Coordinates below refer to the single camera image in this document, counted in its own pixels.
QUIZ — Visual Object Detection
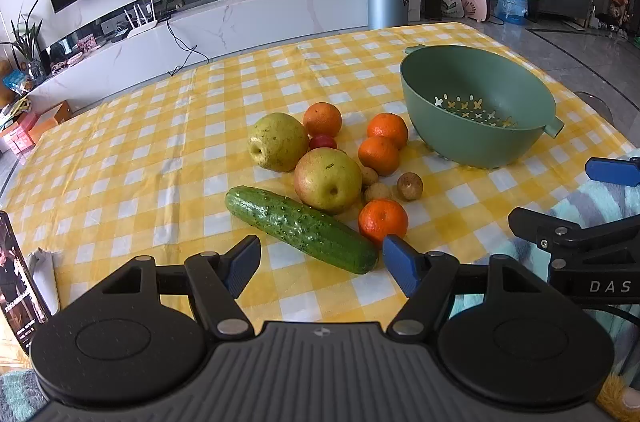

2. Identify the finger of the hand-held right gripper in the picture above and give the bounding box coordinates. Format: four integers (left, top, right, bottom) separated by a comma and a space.
585, 156, 640, 188
507, 206, 640, 270

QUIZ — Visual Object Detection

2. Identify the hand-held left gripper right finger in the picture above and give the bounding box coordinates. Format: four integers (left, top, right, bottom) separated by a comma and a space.
382, 233, 541, 338

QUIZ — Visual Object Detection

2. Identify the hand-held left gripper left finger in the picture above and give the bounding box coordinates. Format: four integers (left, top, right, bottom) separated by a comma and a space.
102, 235, 262, 338

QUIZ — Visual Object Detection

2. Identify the orange mandarin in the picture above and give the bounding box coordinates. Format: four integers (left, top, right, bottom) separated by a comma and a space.
367, 113, 409, 150
358, 199, 409, 248
358, 135, 401, 176
303, 102, 343, 138

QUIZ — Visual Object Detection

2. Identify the green cucumber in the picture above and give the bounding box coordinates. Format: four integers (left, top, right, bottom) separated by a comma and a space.
224, 185, 379, 275

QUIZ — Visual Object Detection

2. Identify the green colander bowl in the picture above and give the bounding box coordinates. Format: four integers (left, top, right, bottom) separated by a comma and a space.
400, 45, 566, 169

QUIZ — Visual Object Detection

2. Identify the reddish yellow pear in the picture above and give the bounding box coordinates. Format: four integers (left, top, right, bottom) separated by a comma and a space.
293, 148, 363, 215

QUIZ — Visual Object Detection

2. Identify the yellow-green pear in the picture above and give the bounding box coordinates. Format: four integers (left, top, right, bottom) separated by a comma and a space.
248, 112, 310, 173

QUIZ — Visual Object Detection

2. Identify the teal printed blanket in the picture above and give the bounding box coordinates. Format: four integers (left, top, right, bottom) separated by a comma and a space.
450, 179, 640, 422

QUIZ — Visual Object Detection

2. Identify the clear plastic chair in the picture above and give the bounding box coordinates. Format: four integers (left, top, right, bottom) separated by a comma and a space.
570, 90, 616, 123

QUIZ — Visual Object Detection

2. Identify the yellow checkered tablecloth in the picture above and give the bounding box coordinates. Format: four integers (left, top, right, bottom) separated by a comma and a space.
0, 20, 640, 323

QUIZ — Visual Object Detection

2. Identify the white tissue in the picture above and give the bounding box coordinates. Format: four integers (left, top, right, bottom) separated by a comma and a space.
27, 249, 61, 313

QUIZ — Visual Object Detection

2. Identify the pink space heater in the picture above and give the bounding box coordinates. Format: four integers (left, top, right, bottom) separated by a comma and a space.
462, 0, 496, 23

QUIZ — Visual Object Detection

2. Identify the smartphone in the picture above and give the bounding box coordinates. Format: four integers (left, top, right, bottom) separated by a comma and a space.
0, 209, 51, 355

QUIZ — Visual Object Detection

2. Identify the orange cardboard box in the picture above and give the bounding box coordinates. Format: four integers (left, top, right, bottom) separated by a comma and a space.
27, 100, 73, 143

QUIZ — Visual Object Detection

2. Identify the white marble television console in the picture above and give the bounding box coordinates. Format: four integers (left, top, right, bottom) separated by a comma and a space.
22, 0, 426, 113

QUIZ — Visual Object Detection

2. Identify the white router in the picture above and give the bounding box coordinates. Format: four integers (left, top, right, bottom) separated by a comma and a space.
124, 0, 173, 38

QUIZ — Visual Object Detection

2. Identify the blue snack bag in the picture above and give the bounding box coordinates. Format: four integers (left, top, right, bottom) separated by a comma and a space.
2, 70, 31, 93

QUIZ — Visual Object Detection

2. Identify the green plant in glass vase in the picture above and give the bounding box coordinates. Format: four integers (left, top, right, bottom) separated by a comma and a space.
0, 0, 48, 78

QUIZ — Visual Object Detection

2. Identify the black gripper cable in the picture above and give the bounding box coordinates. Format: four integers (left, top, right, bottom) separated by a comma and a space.
597, 305, 640, 328

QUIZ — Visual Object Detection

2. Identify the black router cable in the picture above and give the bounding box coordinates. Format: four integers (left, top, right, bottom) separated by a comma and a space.
165, 15, 211, 76

